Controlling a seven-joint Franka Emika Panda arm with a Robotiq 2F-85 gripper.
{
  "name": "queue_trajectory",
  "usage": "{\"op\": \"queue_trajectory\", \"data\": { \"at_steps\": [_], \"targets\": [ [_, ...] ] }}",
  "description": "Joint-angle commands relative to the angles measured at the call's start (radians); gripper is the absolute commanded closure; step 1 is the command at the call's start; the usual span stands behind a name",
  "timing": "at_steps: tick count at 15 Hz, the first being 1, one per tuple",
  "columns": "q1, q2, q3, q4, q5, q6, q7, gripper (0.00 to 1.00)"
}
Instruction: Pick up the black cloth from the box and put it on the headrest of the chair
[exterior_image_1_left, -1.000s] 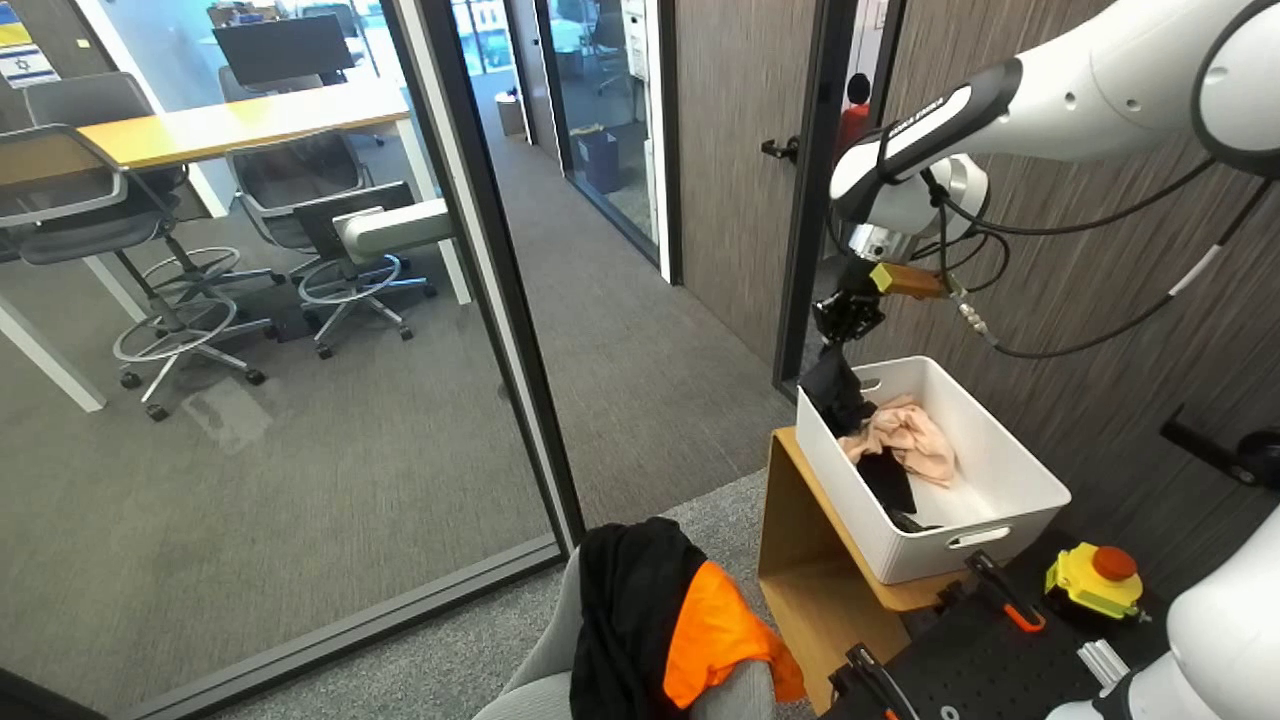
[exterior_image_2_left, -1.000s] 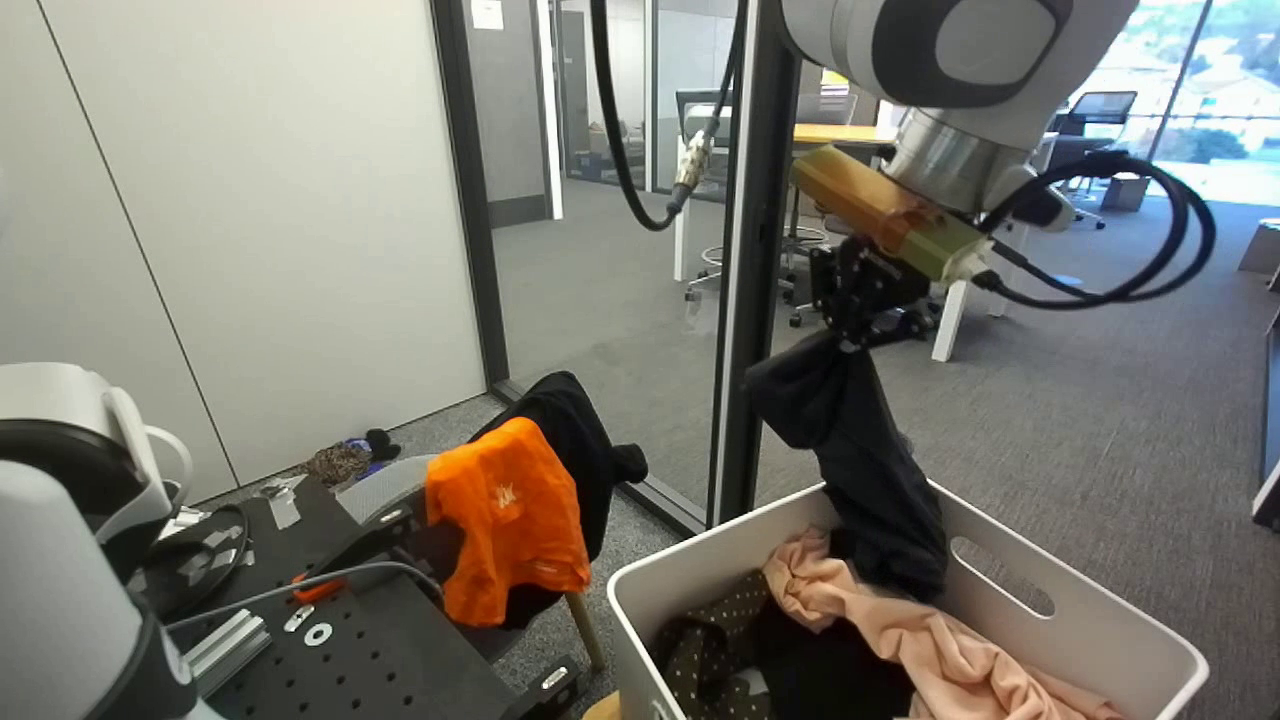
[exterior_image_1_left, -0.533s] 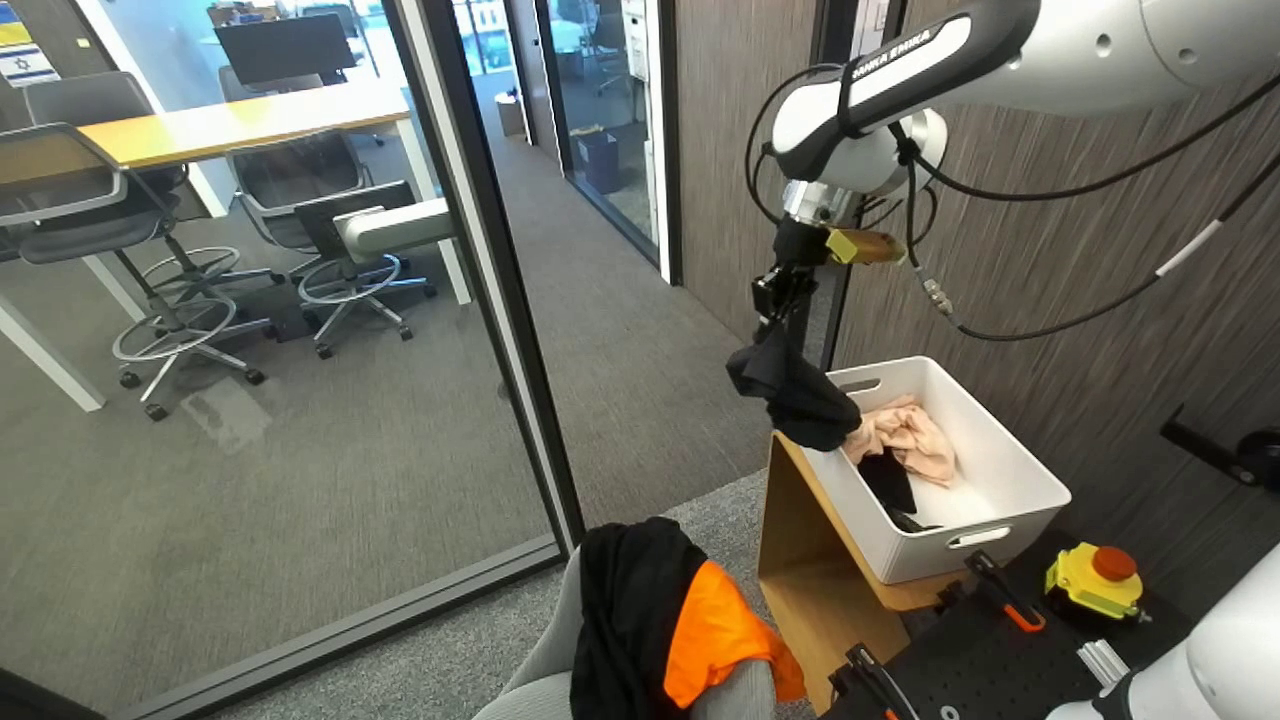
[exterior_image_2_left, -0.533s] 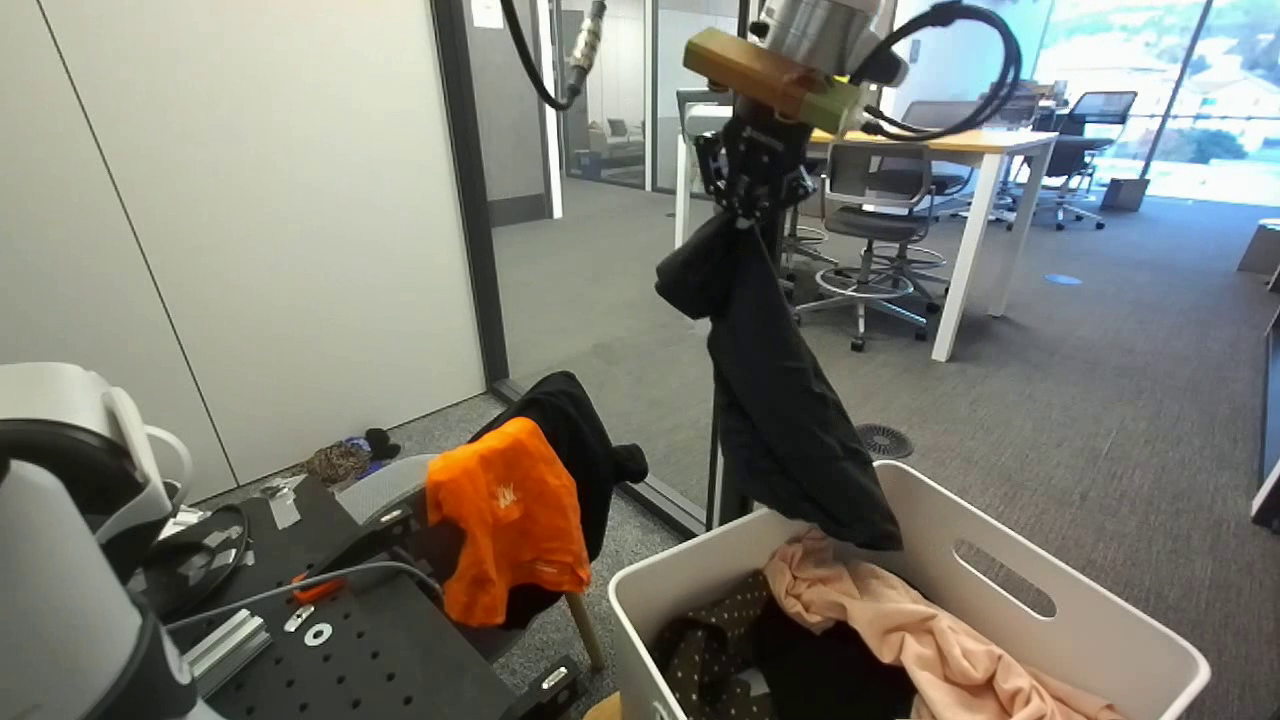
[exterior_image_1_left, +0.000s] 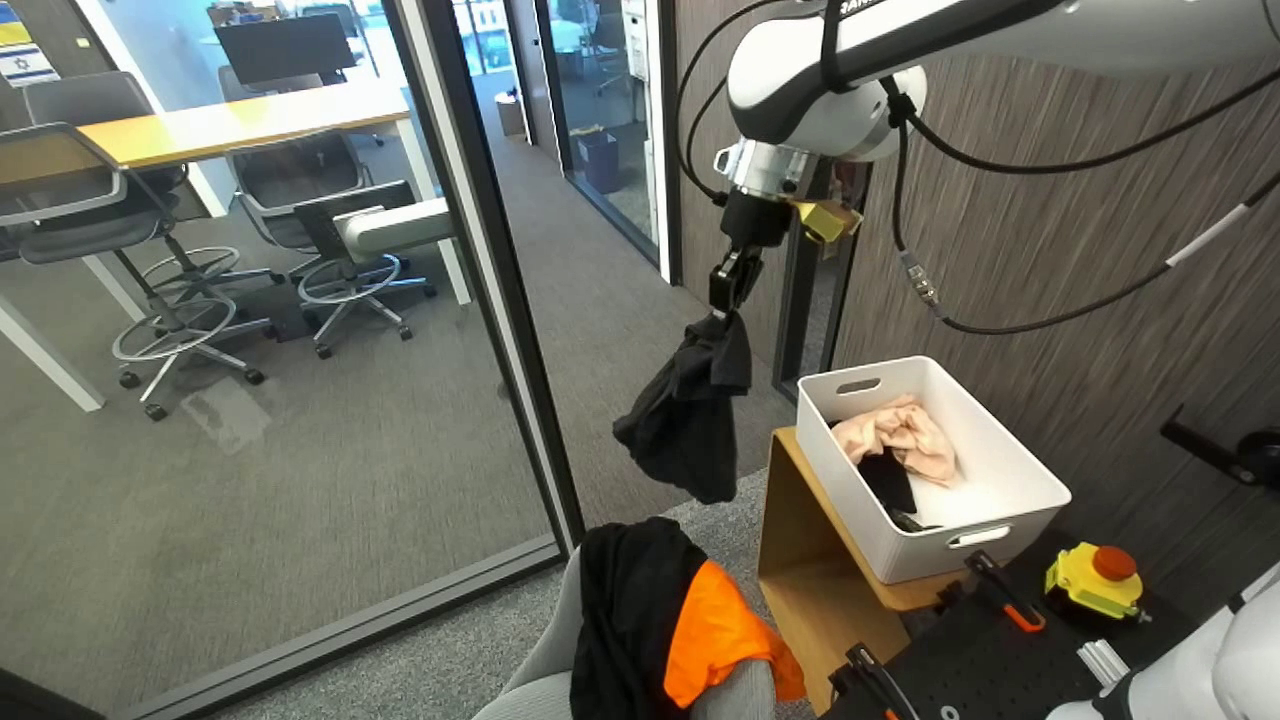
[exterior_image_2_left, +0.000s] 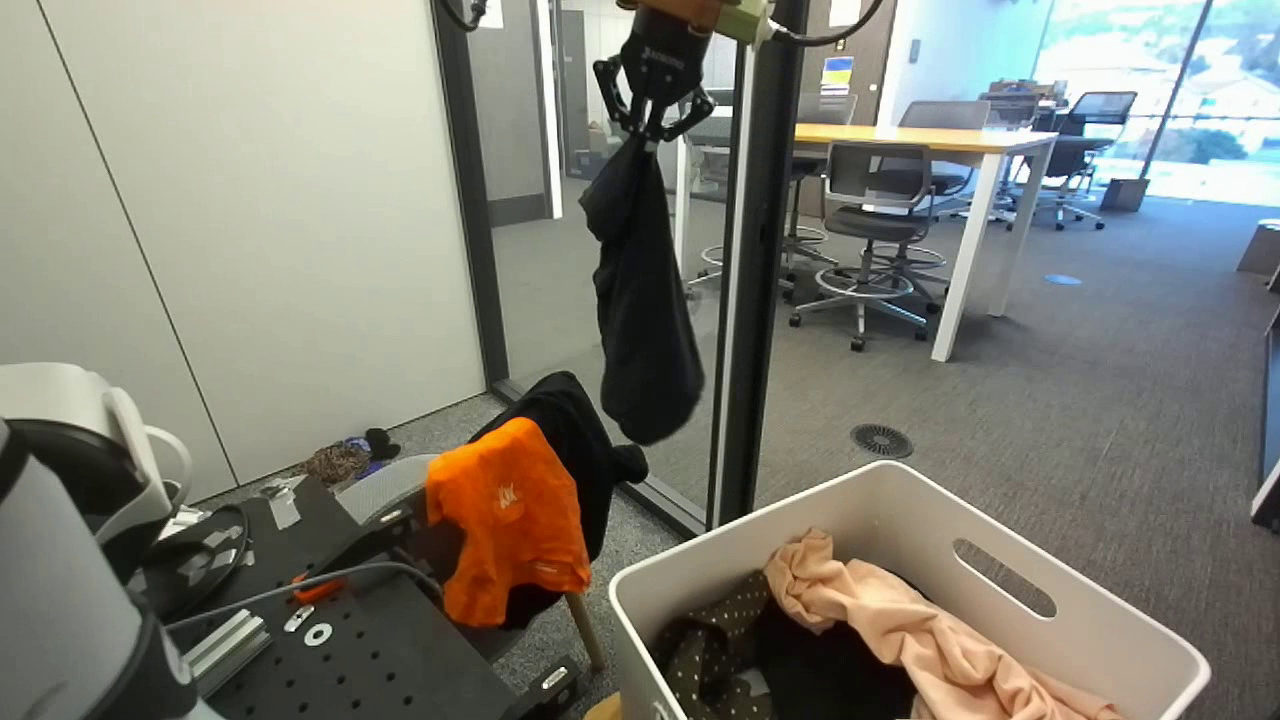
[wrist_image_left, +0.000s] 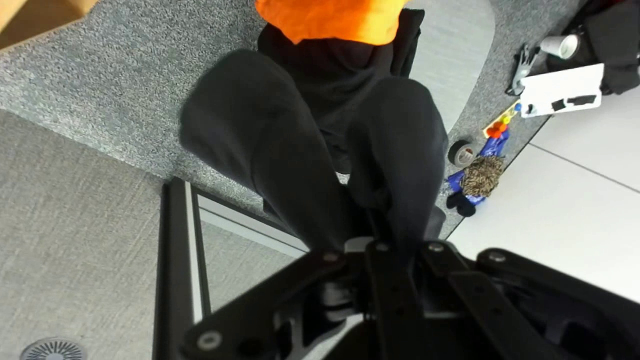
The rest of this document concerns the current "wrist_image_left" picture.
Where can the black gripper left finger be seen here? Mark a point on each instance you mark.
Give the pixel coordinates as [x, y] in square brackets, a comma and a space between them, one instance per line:
[267, 301]

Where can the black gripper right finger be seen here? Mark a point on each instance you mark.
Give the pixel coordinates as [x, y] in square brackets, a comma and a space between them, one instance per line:
[481, 292]

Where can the black cloth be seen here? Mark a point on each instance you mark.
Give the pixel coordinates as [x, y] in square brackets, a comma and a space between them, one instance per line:
[280, 132]

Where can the orange cloth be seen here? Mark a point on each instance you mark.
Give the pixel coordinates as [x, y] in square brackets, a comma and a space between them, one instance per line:
[332, 20]

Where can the brown fuzzy ball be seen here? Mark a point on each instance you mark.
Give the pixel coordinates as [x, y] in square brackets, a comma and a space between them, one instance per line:
[483, 177]

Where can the small black wheel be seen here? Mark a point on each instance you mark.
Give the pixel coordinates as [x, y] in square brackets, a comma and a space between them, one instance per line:
[463, 152]

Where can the blue plastic toy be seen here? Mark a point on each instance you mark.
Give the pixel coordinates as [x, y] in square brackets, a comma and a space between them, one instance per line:
[500, 142]

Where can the orange yellow toy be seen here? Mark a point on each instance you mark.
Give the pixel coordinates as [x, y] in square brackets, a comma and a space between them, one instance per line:
[496, 129]

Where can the floor outlet cover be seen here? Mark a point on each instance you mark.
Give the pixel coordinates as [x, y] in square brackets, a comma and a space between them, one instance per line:
[52, 350]

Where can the black garment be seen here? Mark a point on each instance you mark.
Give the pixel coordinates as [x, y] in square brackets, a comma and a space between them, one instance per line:
[332, 73]

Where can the white paper roll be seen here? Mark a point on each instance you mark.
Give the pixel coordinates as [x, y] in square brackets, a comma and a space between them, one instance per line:
[559, 44]

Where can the black equipment block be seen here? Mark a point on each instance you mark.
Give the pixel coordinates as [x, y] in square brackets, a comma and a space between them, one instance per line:
[616, 47]

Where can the wooden stand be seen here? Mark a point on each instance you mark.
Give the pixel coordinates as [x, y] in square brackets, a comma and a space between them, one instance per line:
[32, 17]

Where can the black glass wall frame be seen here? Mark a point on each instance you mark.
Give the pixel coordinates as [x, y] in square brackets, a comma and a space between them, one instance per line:
[174, 266]

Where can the grey metal bracket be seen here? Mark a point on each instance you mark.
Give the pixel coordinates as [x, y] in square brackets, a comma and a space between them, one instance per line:
[522, 63]

